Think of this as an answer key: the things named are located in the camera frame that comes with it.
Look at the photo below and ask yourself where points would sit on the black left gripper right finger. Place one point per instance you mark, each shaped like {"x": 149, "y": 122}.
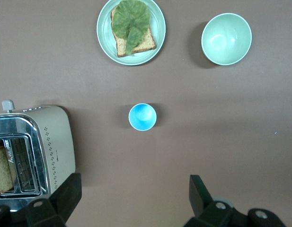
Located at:
{"x": 202, "y": 203}

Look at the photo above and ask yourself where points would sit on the brown table cover cloth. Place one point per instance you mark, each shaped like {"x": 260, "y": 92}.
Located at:
{"x": 160, "y": 153}

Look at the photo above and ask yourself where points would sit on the light green bowl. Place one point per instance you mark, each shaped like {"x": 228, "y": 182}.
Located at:
{"x": 226, "y": 39}

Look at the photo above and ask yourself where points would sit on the brown bread slice in toaster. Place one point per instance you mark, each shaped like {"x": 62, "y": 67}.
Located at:
{"x": 1, "y": 170}

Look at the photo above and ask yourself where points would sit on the toast slice under lettuce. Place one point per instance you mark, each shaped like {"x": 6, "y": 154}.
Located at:
{"x": 145, "y": 43}

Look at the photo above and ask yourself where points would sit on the green lettuce leaf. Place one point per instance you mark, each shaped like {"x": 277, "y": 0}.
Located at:
{"x": 129, "y": 21}

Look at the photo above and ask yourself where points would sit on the beige and chrome toaster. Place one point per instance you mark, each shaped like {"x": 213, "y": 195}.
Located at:
{"x": 58, "y": 132}

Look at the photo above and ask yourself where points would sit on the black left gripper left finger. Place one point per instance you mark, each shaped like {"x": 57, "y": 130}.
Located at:
{"x": 63, "y": 201}

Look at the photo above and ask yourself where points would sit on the light green plate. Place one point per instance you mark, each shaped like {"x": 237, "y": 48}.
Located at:
{"x": 105, "y": 45}

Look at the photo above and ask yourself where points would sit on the blue plastic cup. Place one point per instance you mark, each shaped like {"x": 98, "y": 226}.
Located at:
{"x": 142, "y": 117}

